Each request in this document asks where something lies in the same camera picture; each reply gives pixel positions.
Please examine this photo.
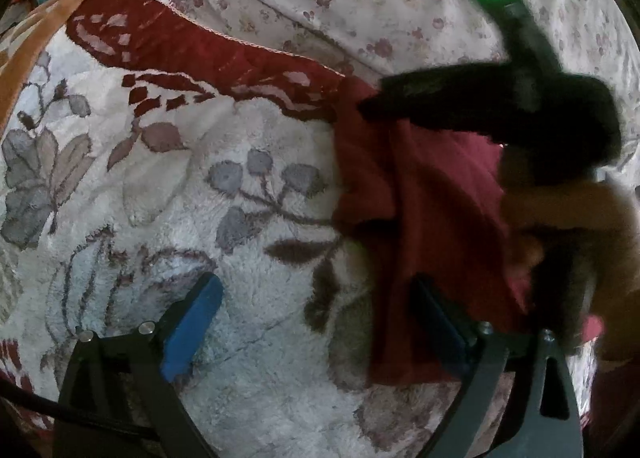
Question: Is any thick black gripper cable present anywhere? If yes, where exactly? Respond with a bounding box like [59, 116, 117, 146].
[0, 383, 157, 441]

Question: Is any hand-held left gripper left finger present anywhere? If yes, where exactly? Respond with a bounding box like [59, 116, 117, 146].
[52, 272, 224, 458]

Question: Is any floral fleece blanket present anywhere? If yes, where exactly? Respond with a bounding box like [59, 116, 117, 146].
[0, 0, 596, 458]

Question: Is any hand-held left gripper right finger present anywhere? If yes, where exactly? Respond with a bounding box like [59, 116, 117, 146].
[410, 275, 585, 458]

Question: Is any dark red sweatshirt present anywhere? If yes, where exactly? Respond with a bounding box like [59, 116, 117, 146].
[332, 75, 640, 444]

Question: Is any person's right hand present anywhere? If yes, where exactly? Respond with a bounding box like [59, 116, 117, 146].
[500, 180, 640, 364]

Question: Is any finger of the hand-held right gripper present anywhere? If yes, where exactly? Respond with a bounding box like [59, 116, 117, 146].
[357, 62, 507, 139]

